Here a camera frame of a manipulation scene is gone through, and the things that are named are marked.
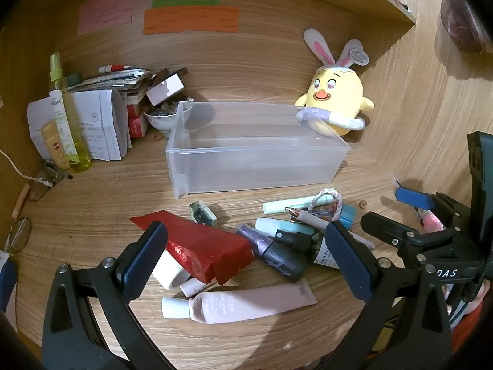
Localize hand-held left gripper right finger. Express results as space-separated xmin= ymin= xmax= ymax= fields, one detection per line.
xmin=324 ymin=220 xmax=452 ymax=370

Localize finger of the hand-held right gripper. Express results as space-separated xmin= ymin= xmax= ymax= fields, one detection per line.
xmin=361 ymin=211 xmax=459 ymax=257
xmin=395 ymin=187 xmax=472 ymax=228

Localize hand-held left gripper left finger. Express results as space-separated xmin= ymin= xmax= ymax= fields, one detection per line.
xmin=42 ymin=221 xmax=178 ymax=370

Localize dark green spray bottle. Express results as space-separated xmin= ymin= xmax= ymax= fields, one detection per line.
xmin=274 ymin=229 xmax=343 ymax=270

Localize white tape roll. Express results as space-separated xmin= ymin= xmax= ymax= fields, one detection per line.
xmin=151 ymin=249 xmax=192 ymax=290

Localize small blue box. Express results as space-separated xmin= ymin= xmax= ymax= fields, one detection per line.
xmin=338 ymin=204 xmax=357 ymax=229

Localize white pen with bronze tip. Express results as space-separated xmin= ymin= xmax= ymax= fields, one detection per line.
xmin=285 ymin=206 xmax=375 ymax=250

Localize small white tube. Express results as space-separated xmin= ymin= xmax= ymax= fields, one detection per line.
xmin=179 ymin=277 xmax=216 ymax=298

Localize red foil packet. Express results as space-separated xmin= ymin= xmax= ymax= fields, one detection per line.
xmin=130 ymin=210 xmax=255 ymax=286

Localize green patterned eraser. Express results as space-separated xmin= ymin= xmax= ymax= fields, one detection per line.
xmin=189 ymin=200 xmax=218 ymax=227

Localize dark purple bottle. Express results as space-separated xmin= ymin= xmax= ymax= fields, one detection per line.
xmin=236 ymin=223 xmax=309 ymax=283

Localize mint highlighter pen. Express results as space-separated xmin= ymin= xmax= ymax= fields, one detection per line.
xmin=263 ymin=195 xmax=335 ymax=214

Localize teal tube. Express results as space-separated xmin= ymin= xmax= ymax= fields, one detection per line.
xmin=255 ymin=217 xmax=316 ymax=240

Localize pink cosmetic tube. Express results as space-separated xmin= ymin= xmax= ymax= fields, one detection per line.
xmin=162 ymin=277 xmax=318 ymax=324

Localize clear plastic storage bin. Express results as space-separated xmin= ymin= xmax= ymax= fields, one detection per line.
xmin=165 ymin=100 xmax=352 ymax=200

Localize person's right hand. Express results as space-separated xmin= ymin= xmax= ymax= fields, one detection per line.
xmin=443 ymin=281 xmax=491 ymax=317

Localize small pink item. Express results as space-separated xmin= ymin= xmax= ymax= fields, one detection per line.
xmin=420 ymin=208 xmax=443 ymax=234

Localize eyeglasses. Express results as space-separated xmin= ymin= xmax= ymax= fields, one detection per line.
xmin=4 ymin=216 xmax=32 ymax=255
xmin=29 ymin=160 xmax=68 ymax=203

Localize red box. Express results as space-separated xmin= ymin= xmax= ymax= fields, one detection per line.
xmin=127 ymin=104 xmax=149 ymax=138

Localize yellow chick plush toy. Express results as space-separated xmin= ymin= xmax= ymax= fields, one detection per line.
xmin=295 ymin=28 xmax=375 ymax=137

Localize white bowl with stones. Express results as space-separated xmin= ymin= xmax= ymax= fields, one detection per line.
xmin=144 ymin=102 xmax=193 ymax=139

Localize red clothing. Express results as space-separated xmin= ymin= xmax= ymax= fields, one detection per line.
xmin=449 ymin=308 xmax=486 ymax=355

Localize white folded paper booklet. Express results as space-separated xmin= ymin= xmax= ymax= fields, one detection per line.
xmin=27 ymin=88 xmax=132 ymax=161

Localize yellow sunscreen tube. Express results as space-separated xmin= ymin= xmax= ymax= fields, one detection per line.
xmin=40 ymin=120 xmax=72 ymax=170

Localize yellow-green spray bottle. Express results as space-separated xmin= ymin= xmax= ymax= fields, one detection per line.
xmin=49 ymin=52 xmax=93 ymax=173

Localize blue and white box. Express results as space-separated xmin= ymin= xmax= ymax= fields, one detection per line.
xmin=0 ymin=250 xmax=18 ymax=313

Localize small white cardboard box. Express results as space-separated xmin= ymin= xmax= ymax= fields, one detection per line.
xmin=145 ymin=67 xmax=189 ymax=106

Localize stack of books and papers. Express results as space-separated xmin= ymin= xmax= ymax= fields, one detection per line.
xmin=67 ymin=67 xmax=155 ymax=105

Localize dark brown object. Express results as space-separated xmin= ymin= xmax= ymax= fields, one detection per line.
xmin=439 ymin=0 xmax=486 ymax=55

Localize orange paper note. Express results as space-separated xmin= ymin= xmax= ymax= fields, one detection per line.
xmin=143 ymin=6 xmax=239 ymax=35

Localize pink paper note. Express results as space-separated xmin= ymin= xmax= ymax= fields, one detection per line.
xmin=78 ymin=0 xmax=135 ymax=35

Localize green paper note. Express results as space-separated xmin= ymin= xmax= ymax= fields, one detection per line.
xmin=151 ymin=0 xmax=222 ymax=8

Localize braided bracelet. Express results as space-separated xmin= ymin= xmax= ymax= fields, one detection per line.
xmin=308 ymin=187 xmax=343 ymax=222

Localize white cable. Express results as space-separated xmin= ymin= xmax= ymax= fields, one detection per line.
xmin=0 ymin=148 xmax=52 ymax=186

